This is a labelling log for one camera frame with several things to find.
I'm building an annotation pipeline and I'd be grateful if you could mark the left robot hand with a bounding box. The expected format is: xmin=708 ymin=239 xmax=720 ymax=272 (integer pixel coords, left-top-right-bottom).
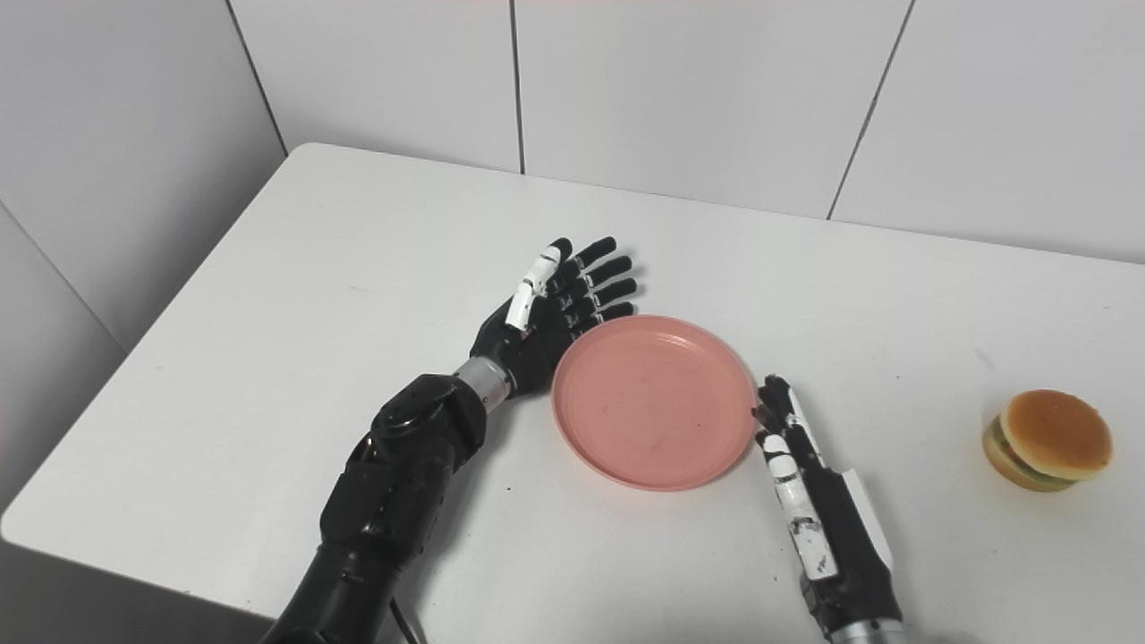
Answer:
xmin=469 ymin=236 xmax=639 ymax=396

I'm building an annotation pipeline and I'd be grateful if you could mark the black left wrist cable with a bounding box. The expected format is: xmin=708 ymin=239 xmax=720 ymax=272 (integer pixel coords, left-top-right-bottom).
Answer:
xmin=388 ymin=597 xmax=421 ymax=644

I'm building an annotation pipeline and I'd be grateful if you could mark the toy hamburger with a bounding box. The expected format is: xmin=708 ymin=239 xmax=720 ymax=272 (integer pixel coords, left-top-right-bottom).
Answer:
xmin=982 ymin=389 xmax=1114 ymax=493

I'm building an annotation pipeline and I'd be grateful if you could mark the pink plate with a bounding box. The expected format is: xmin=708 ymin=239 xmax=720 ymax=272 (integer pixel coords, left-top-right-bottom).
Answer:
xmin=551 ymin=314 xmax=758 ymax=493

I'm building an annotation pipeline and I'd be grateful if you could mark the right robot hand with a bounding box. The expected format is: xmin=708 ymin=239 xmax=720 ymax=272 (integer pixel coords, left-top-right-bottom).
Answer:
xmin=752 ymin=374 xmax=904 ymax=640

